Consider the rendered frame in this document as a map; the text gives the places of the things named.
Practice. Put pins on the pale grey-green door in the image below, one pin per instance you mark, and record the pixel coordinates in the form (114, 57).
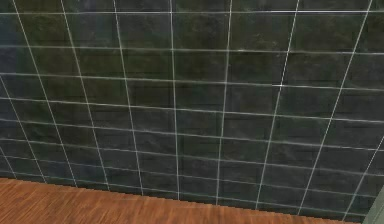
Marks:
(377, 210)

